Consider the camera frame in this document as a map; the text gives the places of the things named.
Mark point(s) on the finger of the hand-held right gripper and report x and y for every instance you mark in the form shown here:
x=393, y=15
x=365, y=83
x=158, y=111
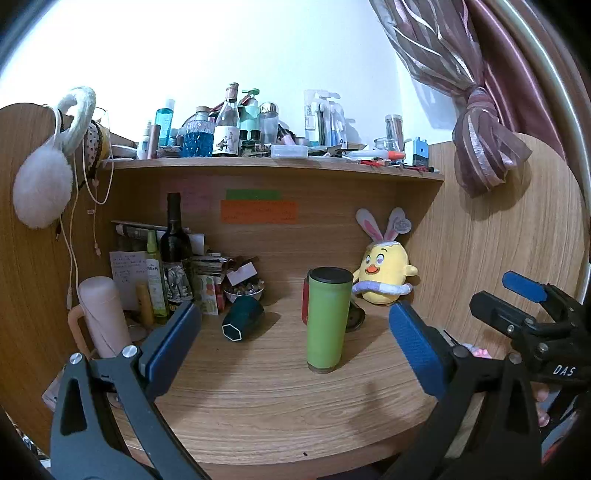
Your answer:
x=496, y=309
x=524, y=286

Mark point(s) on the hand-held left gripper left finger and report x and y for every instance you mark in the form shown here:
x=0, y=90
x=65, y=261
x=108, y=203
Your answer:
x=175, y=337

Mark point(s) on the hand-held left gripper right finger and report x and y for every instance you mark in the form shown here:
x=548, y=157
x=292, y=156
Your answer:
x=415, y=346

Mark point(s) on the green cup with black base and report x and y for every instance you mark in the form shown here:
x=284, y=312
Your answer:
x=328, y=323

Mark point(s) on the dark teal hexagonal cup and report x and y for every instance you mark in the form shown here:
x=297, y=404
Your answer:
x=244, y=318

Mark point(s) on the person's right hand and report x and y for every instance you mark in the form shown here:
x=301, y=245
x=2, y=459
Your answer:
x=542, y=406

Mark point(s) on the yellow tube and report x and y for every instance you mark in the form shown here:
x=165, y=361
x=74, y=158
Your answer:
x=145, y=304

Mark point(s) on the small fruit print carton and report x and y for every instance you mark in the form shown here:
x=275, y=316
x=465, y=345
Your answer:
x=207, y=293

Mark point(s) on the green spray bottle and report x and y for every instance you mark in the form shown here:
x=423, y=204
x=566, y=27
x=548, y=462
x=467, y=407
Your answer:
x=154, y=277

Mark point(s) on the dark round lid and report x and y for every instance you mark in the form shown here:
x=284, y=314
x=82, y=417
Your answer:
x=355, y=318

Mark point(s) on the pink thermos bottle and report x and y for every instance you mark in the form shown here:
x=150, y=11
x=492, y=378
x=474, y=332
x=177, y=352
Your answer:
x=104, y=314

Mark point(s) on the white bowl of small items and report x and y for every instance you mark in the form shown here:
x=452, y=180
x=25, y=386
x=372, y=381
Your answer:
x=242, y=293

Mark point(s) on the yellow chick plush toy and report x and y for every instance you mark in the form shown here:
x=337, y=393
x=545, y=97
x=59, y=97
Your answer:
x=383, y=272

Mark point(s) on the white handwritten paper note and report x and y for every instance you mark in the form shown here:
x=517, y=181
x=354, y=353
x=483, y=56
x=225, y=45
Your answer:
x=124, y=272

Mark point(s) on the dark wine bottle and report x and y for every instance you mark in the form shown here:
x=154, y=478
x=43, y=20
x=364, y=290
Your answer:
x=174, y=244

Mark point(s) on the white folded card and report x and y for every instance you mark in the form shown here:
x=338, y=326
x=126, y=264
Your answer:
x=242, y=273

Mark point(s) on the rolled newspaper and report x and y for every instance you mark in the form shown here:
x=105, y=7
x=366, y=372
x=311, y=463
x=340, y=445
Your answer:
x=134, y=230

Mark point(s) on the red can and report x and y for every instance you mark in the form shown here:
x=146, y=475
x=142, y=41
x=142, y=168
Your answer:
x=304, y=300

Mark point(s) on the orange sticky note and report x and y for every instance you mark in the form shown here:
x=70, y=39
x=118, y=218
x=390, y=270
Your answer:
x=258, y=212

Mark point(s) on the green sticky note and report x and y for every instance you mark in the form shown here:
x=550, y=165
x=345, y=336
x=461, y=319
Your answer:
x=253, y=194

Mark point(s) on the blue and black box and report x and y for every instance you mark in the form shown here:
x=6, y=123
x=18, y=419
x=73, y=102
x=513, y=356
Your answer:
x=420, y=154

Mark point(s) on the wooden shelf board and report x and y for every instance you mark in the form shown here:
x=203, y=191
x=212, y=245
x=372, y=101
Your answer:
x=277, y=168

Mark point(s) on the glass bottle with blue liquid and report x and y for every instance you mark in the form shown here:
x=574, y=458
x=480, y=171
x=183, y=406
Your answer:
x=198, y=138

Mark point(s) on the clear jar with dark lid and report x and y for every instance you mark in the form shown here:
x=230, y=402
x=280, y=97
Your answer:
x=394, y=131

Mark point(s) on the white fluffy earmuffs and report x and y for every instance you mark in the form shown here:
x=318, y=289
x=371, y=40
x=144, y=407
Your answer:
x=41, y=184

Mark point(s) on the dotted headband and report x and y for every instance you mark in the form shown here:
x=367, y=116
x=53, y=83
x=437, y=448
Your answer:
x=94, y=143

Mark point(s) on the light blue bottle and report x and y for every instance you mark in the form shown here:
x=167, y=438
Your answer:
x=164, y=124

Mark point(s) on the clear bottle with picture label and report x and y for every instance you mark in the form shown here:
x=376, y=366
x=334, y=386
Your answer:
x=226, y=129

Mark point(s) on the white plastic box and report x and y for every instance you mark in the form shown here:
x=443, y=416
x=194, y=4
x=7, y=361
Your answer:
x=289, y=151

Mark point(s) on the clear bottle with silver cap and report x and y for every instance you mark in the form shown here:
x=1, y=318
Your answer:
x=268, y=124

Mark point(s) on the teal pump bottle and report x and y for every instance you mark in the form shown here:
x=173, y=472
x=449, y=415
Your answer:
x=250, y=115

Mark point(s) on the pink striped curtain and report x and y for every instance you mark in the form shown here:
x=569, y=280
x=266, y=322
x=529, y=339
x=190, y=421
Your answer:
x=461, y=55

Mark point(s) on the toothbrush blister pack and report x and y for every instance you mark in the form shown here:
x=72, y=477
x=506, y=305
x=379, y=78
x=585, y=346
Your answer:
x=323, y=120

